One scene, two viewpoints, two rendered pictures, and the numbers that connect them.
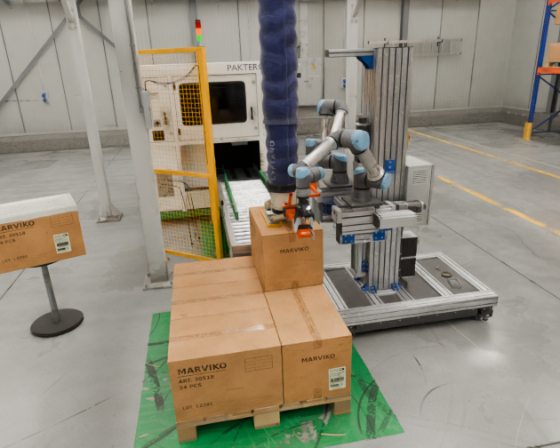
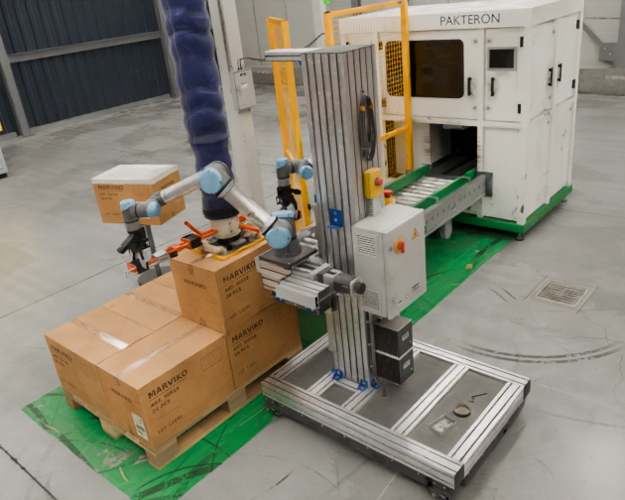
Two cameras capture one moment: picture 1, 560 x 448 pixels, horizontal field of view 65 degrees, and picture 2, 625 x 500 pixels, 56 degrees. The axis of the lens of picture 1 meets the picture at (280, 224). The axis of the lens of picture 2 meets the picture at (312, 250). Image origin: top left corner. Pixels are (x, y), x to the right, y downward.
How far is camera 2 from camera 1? 3.27 m
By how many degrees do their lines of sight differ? 49
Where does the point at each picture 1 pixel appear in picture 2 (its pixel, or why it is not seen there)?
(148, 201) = (244, 187)
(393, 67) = (320, 80)
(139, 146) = (234, 127)
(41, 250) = not seen: hidden behind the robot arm
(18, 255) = (114, 211)
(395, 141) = (337, 186)
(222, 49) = not seen: outside the picture
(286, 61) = (182, 73)
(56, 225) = (137, 193)
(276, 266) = (185, 294)
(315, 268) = (215, 312)
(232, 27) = not seen: outside the picture
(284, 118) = (192, 136)
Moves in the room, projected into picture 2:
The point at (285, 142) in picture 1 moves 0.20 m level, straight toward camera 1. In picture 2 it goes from (199, 163) to (166, 173)
